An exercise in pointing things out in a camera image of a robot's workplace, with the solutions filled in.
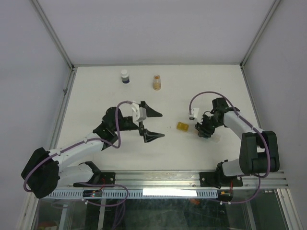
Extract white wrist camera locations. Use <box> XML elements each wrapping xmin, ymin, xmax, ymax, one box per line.
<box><xmin>189</xmin><ymin>108</ymin><xmax>200</xmax><ymax>120</ymax></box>
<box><xmin>131</xmin><ymin>102</ymin><xmax>147</xmax><ymax>123</ymax></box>

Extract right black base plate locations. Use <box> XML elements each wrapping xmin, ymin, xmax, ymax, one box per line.
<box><xmin>199</xmin><ymin>172</ymin><xmax>243</xmax><ymax>189</ymax></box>

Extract aluminium frame post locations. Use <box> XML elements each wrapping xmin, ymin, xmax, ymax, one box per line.
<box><xmin>239</xmin><ymin>0</ymin><xmax>282</xmax><ymax>69</ymax></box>
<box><xmin>29</xmin><ymin>0</ymin><xmax>74</xmax><ymax>70</ymax></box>

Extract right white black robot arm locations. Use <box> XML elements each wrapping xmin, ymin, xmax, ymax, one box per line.
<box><xmin>189</xmin><ymin>97</ymin><xmax>280</xmax><ymax>189</ymax></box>

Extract aluminium mounting rail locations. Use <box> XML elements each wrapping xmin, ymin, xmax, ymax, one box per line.
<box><xmin>56</xmin><ymin>170</ymin><xmax>289</xmax><ymax>190</ymax></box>

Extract right aluminium frame post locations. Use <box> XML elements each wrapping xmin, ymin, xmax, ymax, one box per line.
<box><xmin>239</xmin><ymin>0</ymin><xmax>282</xmax><ymax>69</ymax></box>

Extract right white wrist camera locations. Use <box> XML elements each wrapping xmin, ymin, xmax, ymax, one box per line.
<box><xmin>189</xmin><ymin>108</ymin><xmax>200</xmax><ymax>120</ymax></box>

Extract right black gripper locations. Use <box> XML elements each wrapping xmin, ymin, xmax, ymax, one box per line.
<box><xmin>194</xmin><ymin>114</ymin><xmax>222</xmax><ymax>138</ymax></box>

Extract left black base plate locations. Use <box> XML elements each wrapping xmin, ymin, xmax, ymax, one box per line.
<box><xmin>73</xmin><ymin>171</ymin><xmax>116</xmax><ymax>187</ymax></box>

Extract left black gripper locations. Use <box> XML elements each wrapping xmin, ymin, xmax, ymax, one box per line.
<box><xmin>113</xmin><ymin>102</ymin><xmax>165</xmax><ymax>141</ymax></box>

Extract white cap blue pill bottle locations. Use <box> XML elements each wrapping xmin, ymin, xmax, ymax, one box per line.
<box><xmin>120</xmin><ymin>69</ymin><xmax>130</xmax><ymax>84</ymax></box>

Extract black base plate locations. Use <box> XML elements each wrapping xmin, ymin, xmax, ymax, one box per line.
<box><xmin>199</xmin><ymin>172</ymin><xmax>243</xmax><ymax>189</ymax></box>
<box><xmin>73</xmin><ymin>171</ymin><xmax>116</xmax><ymax>187</ymax></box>

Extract clear bottle yellow pills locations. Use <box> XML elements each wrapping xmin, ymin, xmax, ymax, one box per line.
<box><xmin>153</xmin><ymin>75</ymin><xmax>161</xmax><ymax>91</ymax></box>

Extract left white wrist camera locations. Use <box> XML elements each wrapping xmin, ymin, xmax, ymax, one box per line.
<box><xmin>131</xmin><ymin>102</ymin><xmax>147</xmax><ymax>123</ymax></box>

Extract left aluminium frame post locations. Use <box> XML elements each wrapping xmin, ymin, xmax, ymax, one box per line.
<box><xmin>29</xmin><ymin>0</ymin><xmax>74</xmax><ymax>70</ymax></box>

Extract white slotted cable duct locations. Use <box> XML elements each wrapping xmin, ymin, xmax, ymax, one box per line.
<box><xmin>46</xmin><ymin>188</ymin><xmax>218</xmax><ymax>199</ymax></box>

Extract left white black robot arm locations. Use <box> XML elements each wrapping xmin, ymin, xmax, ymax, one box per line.
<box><xmin>21</xmin><ymin>101</ymin><xmax>164</xmax><ymax>198</ymax></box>

